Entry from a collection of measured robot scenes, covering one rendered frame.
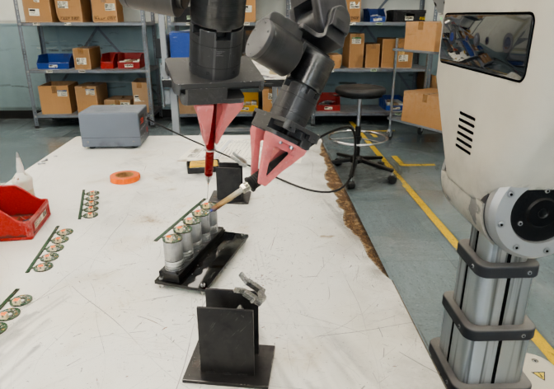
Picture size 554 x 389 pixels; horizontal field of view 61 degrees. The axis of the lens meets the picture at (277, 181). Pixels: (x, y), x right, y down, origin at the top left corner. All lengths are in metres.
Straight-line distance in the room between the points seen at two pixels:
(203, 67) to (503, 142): 0.42
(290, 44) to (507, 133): 0.32
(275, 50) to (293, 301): 0.32
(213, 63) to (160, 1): 0.08
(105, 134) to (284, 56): 0.74
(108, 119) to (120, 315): 0.76
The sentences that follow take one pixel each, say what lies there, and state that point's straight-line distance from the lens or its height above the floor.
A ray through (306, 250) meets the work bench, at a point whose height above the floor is 0.75.
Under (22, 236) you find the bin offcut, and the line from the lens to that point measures 0.83.
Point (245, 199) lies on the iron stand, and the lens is 0.88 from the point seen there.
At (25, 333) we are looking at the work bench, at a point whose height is 0.75.
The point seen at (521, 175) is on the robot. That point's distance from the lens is 0.74.
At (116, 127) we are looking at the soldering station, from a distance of 1.28.
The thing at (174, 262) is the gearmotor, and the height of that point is 0.78.
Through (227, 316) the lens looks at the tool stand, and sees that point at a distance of 0.45.
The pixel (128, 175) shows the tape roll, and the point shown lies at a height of 0.75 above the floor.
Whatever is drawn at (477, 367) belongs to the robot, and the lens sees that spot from 0.98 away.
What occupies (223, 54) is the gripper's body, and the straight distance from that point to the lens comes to 0.51.
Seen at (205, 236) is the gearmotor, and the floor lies 0.78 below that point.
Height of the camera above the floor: 1.08
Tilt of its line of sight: 20 degrees down
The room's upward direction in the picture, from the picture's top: straight up
